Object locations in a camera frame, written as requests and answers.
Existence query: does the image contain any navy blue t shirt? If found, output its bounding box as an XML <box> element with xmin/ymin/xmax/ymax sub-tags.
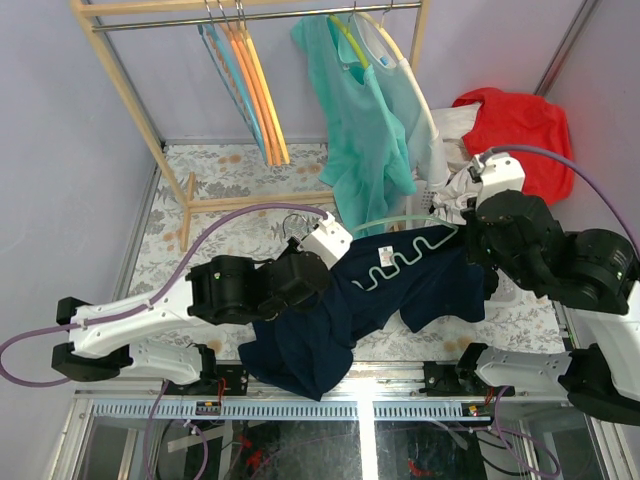
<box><xmin>238</xmin><ymin>226</ymin><xmax>487</xmax><ymax>400</ymax></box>

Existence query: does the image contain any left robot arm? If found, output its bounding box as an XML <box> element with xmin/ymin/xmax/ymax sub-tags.
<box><xmin>51</xmin><ymin>252</ymin><xmax>330</xmax><ymax>395</ymax></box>

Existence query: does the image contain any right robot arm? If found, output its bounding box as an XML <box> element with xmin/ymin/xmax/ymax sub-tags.
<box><xmin>455</xmin><ymin>190</ymin><xmax>639</xmax><ymax>426</ymax></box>

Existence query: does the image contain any teal t shirt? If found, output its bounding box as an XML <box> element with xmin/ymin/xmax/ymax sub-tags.
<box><xmin>291</xmin><ymin>16</ymin><xmax>416</xmax><ymax>229</ymax></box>

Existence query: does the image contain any yellow green hanger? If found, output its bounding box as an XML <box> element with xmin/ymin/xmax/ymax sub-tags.
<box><xmin>328</xmin><ymin>15</ymin><xmax>369</xmax><ymax>70</ymax></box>

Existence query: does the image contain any orange hanger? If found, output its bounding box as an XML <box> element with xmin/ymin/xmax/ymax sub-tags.
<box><xmin>221</xmin><ymin>25</ymin><xmax>281</xmax><ymax>166</ymax></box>

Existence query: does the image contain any blue hanger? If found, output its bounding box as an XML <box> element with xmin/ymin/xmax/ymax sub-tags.
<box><xmin>197</xmin><ymin>24</ymin><xmax>267</xmax><ymax>160</ymax></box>

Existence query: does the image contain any white laundry basket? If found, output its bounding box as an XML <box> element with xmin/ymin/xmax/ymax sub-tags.
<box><xmin>405</xmin><ymin>180</ymin><xmax>521</xmax><ymax>309</ymax></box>

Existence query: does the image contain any red cloth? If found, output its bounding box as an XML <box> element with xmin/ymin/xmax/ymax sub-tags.
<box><xmin>452</xmin><ymin>87</ymin><xmax>575</xmax><ymax>206</ymax></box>

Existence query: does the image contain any white cloth pile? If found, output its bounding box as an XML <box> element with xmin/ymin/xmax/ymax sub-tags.
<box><xmin>432</xmin><ymin>102</ymin><xmax>482</xmax><ymax>225</ymax></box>

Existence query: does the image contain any floral table mat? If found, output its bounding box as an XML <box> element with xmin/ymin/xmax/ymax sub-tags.
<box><xmin>115</xmin><ymin>144</ymin><xmax>567</xmax><ymax>362</ymax></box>

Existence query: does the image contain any wooden clothes rack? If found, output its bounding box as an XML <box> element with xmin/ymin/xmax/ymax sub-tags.
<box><xmin>70</xmin><ymin>1</ymin><xmax>428</xmax><ymax>249</ymax></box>

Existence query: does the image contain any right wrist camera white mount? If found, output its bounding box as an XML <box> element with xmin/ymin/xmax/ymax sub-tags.
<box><xmin>469</xmin><ymin>153</ymin><xmax>525</xmax><ymax>205</ymax></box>

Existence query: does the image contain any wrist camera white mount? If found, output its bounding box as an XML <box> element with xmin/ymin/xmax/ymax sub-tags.
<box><xmin>469</xmin><ymin>153</ymin><xmax>525</xmax><ymax>205</ymax></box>
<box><xmin>299</xmin><ymin>212</ymin><xmax>353</xmax><ymax>270</ymax></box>

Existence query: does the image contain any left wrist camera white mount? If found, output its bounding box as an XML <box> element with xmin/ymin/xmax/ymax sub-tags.
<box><xmin>299</xmin><ymin>212</ymin><xmax>353</xmax><ymax>270</ymax></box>

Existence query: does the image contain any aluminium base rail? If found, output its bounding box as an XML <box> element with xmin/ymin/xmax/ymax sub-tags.
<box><xmin>74</xmin><ymin>359</ymin><xmax>611</xmax><ymax>421</ymax></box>

